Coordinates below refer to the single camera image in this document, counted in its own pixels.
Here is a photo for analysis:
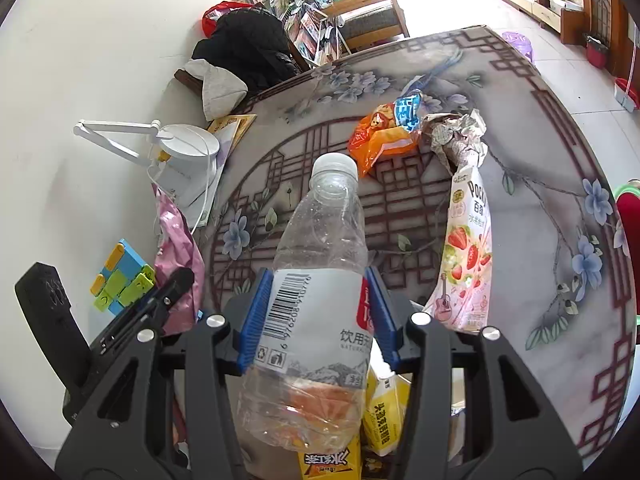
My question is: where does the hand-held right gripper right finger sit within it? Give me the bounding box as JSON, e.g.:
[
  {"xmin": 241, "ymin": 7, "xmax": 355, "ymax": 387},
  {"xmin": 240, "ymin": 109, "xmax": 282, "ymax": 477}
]
[{"xmin": 364, "ymin": 265, "xmax": 585, "ymax": 480}]

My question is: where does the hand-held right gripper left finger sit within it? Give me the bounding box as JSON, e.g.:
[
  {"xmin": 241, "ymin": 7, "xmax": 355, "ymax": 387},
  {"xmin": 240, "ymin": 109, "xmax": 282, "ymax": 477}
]
[{"xmin": 54, "ymin": 269, "xmax": 275, "ymax": 480}]

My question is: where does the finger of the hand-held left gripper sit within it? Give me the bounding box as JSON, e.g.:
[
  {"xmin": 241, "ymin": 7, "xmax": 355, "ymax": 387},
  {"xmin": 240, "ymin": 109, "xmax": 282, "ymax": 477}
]
[{"xmin": 89, "ymin": 267, "xmax": 196, "ymax": 356}]

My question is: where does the clear plastic water bottle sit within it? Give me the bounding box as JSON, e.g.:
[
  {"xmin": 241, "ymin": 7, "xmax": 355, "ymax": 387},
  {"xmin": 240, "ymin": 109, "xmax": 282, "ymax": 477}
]
[{"xmin": 236, "ymin": 152, "xmax": 373, "ymax": 453}]

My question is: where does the red bin with green rim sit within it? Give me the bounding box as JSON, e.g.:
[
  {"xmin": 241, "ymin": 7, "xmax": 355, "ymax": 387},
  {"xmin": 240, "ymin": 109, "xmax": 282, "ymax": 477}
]
[{"xmin": 611, "ymin": 180, "xmax": 640, "ymax": 261}]

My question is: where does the blue yellow green toy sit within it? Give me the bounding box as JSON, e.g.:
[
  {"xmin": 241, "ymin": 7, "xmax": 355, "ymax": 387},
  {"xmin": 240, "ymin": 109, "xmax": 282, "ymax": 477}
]
[{"xmin": 90, "ymin": 242, "xmax": 157, "ymax": 311}]

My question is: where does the pink plastic bag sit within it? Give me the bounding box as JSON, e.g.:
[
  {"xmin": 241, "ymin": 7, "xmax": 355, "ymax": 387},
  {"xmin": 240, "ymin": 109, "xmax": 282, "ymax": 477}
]
[{"xmin": 152, "ymin": 187, "xmax": 206, "ymax": 336}]

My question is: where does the yellow white snack packet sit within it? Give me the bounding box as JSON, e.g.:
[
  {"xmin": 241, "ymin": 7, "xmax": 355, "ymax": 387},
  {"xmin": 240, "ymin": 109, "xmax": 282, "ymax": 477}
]
[{"xmin": 361, "ymin": 367, "xmax": 413, "ymax": 456}]

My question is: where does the white desk lamp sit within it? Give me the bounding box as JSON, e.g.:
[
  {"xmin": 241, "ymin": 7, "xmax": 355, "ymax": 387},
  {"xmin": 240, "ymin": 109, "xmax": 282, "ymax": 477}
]
[{"xmin": 73, "ymin": 119, "xmax": 223, "ymax": 226}]

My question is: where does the orange snack bag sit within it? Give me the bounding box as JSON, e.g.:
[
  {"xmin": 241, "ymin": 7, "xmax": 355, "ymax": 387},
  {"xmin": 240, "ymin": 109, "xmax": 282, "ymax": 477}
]
[{"xmin": 347, "ymin": 89, "xmax": 441, "ymax": 178}]

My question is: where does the yellow-edged picture book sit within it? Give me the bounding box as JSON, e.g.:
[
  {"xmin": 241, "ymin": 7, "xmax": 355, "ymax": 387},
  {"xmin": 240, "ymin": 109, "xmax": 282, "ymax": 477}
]
[{"xmin": 207, "ymin": 114, "xmax": 258, "ymax": 171}]

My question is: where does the crumpled grey printed paper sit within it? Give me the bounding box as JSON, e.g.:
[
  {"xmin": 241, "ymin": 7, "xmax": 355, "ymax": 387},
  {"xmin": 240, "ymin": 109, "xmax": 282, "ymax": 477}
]
[{"xmin": 421, "ymin": 108, "xmax": 489, "ymax": 173}]

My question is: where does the floral printed tablecloth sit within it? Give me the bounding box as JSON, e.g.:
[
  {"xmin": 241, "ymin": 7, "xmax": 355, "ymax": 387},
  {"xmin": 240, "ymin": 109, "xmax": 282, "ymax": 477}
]
[{"xmin": 192, "ymin": 24, "xmax": 637, "ymax": 480}]

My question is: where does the white cloth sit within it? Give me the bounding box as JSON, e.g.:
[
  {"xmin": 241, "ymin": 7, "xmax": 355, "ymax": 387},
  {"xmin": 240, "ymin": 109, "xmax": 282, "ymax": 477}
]
[{"xmin": 182, "ymin": 58, "xmax": 248, "ymax": 121}]

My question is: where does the black jacket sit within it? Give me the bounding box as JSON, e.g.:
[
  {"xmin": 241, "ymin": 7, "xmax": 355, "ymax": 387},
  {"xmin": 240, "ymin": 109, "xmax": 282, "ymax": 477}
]
[{"xmin": 192, "ymin": 10, "xmax": 296, "ymax": 93}]

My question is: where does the rack of picture books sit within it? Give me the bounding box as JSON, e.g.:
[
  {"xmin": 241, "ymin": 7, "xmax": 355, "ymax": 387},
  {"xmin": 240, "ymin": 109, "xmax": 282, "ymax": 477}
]
[{"xmin": 272, "ymin": 0, "xmax": 346, "ymax": 68}]

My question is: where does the red bag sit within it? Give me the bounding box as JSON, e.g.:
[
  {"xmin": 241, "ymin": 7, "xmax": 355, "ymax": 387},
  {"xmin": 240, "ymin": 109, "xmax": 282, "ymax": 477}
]
[{"xmin": 202, "ymin": 2, "xmax": 256, "ymax": 36}]

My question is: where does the wooden sofa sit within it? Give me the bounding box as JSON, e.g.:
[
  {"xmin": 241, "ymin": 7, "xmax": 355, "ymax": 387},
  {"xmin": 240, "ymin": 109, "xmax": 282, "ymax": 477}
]
[{"xmin": 325, "ymin": 0, "xmax": 411, "ymax": 53}]

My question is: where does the purple plastic stool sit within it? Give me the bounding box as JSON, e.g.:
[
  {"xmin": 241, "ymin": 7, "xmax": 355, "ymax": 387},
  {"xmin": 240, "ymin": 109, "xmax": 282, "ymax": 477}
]
[{"xmin": 502, "ymin": 31, "xmax": 536, "ymax": 63}]

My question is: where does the red dustpan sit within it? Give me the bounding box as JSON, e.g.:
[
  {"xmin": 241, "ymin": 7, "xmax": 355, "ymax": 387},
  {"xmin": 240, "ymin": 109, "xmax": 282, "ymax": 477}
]
[{"xmin": 614, "ymin": 77, "xmax": 640, "ymax": 111}]

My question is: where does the red bucket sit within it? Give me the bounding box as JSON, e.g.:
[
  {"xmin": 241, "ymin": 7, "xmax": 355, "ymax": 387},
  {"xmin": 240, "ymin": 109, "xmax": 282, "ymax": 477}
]
[{"xmin": 585, "ymin": 35, "xmax": 611, "ymax": 68}]

